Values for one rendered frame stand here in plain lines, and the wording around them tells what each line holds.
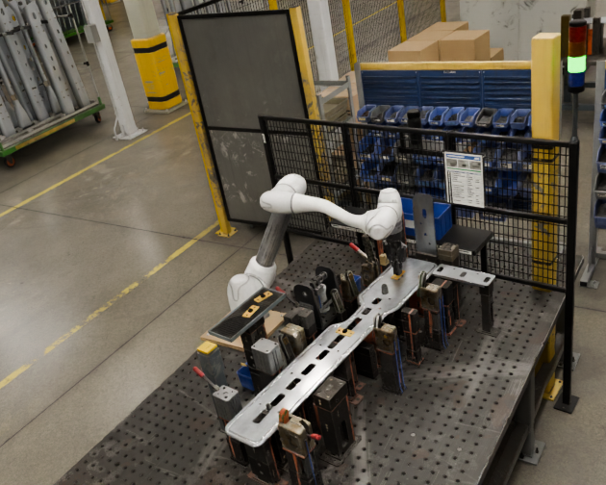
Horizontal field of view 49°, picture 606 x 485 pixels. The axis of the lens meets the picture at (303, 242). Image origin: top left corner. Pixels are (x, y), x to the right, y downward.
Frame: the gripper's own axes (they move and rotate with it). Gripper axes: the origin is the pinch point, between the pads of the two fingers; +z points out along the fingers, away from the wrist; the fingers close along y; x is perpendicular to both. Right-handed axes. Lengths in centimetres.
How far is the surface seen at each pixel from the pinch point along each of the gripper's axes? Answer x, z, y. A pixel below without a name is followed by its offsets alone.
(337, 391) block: -82, 4, 21
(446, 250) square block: 23.7, 0.6, 14.2
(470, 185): 54, -21, 14
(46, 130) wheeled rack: 238, 78, -718
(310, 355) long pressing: -67, 7, -5
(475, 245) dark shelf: 37.3, 3.4, 23.0
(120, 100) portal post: 306, 53, -623
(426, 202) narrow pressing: 26.4, -23.0, 3.6
